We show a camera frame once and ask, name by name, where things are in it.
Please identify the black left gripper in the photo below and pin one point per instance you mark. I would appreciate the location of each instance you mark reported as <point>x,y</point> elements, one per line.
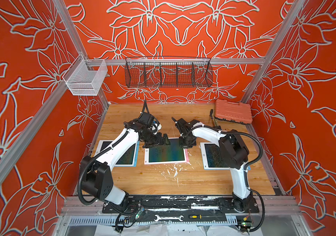
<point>158,142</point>

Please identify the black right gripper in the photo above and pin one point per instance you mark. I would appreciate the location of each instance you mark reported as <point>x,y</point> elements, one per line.
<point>186,140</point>

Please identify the blue tablet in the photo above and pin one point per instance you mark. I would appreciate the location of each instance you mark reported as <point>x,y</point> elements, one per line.
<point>212,156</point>
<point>129,158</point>

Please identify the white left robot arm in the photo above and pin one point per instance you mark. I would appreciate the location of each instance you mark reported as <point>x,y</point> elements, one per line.
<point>95,180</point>

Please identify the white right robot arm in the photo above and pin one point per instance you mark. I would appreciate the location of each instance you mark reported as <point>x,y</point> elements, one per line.
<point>242,193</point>

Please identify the red plastic tool case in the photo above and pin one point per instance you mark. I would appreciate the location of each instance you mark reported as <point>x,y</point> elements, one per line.
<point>236,112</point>

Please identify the silver combination wrench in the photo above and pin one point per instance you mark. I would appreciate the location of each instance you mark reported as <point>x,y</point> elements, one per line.
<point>161,218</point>

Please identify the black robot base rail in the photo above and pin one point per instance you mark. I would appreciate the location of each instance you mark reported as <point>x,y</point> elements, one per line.
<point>221,203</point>

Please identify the black wire wall basket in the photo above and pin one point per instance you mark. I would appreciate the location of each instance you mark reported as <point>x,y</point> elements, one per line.
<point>168,72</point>

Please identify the yellow handled screwdriver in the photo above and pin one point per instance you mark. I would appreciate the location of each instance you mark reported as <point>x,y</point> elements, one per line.
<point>198,216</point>

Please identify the clear plastic wall bin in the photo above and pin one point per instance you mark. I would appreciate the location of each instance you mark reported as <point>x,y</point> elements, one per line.
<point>85,77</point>

